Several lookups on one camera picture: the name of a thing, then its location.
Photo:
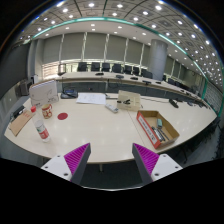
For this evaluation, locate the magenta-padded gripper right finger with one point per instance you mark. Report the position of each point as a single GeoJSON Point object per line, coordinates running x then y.
{"type": "Point", "coordinates": [163, 165]}

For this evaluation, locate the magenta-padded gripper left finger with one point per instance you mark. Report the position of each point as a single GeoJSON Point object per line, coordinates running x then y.
{"type": "Point", "coordinates": [59, 165]}

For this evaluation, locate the clear red-capped water bottle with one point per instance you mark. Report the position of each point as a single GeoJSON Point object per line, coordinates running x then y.
{"type": "Point", "coordinates": [41, 128]}

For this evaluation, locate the open red-sided cardboard box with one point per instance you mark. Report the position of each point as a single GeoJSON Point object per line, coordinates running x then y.
{"type": "Point", "coordinates": [145, 128]}

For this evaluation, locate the flat round red coaster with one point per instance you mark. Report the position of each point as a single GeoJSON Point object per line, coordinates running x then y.
{"type": "Point", "coordinates": [62, 116]}

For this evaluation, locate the red and cream mug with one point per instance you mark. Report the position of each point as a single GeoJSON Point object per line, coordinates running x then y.
{"type": "Point", "coordinates": [47, 111]}

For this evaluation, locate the black desk microphones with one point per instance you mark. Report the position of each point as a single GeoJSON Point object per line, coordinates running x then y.
{"type": "Point", "coordinates": [173, 103]}

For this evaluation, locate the black flat device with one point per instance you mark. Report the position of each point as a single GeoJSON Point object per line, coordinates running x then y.
{"type": "Point", "coordinates": [16, 112]}

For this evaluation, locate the white copy paper box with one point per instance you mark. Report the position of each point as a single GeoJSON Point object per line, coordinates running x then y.
{"type": "Point", "coordinates": [43, 93]}

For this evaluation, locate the white printed paper sheets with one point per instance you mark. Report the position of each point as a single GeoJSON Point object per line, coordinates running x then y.
{"type": "Point", "coordinates": [91, 98]}

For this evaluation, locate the small beige cardboard box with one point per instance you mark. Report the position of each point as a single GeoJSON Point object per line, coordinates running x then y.
{"type": "Point", "coordinates": [133, 96]}

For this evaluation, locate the long curved conference desk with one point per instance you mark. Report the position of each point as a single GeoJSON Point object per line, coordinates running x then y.
{"type": "Point", "coordinates": [100, 80]}

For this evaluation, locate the black office chairs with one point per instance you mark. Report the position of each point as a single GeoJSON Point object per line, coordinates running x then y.
{"type": "Point", "coordinates": [115, 68]}

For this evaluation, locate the round ceiling lights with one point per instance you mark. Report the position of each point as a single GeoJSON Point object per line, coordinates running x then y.
{"type": "Point", "coordinates": [145, 13]}

